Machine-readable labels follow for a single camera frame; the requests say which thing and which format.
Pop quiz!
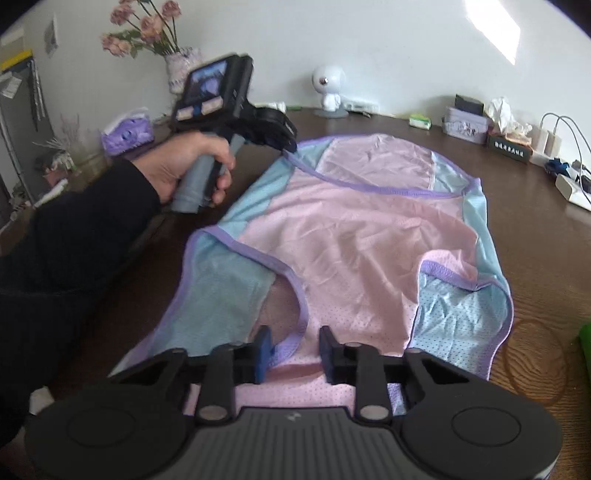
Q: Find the purple tissue pack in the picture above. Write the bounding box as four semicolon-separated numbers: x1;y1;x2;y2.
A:
101;107;156;156

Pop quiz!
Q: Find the black power adapter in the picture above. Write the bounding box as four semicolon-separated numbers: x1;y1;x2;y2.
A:
454;94;485;116

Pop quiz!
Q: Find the white round security camera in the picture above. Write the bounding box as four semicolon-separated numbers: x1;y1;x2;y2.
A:
311;65;350;119

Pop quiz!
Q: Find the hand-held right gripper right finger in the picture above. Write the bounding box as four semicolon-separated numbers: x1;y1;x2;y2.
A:
318;325;478;425

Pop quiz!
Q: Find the green rectangular box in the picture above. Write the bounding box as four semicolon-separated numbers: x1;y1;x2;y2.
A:
571;322;591;372

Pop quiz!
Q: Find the pink and blue tank top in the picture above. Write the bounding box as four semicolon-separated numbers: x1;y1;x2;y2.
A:
108;134;515;416

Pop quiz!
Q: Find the white crumpled tissue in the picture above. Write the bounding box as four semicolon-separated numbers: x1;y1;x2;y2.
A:
486;96;533;139

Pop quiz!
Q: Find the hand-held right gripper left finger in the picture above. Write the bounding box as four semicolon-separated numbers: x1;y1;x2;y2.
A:
108;325;273;426

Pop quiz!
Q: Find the dark tissue box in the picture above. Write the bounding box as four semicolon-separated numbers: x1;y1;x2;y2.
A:
486;133;534;163

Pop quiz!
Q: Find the white and purple textured vase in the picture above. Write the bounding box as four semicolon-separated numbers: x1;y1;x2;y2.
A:
165;47;204;96

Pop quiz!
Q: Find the person's left hand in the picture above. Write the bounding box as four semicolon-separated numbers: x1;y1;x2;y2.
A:
134;133;236;206

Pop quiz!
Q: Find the white power strip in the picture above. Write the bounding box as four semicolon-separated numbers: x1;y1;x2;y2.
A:
555;172;591;207

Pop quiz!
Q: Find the person's left forearm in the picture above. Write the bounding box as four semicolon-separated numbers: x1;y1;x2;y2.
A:
0;159;163;444

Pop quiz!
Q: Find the dried pink rose bouquet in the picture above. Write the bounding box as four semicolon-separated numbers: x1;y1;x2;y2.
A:
101;0;184;59

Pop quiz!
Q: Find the grey charging cable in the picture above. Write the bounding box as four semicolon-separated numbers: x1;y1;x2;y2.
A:
541;113;591;172
553;115;591;178

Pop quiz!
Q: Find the grey metal cabinet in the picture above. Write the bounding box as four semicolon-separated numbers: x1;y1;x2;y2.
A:
0;46;48;210

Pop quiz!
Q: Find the printed tin box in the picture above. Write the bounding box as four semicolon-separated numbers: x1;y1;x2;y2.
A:
442;106;493;142

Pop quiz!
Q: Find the dried grass bunch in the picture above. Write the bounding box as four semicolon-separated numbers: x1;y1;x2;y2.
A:
31;114;89;185

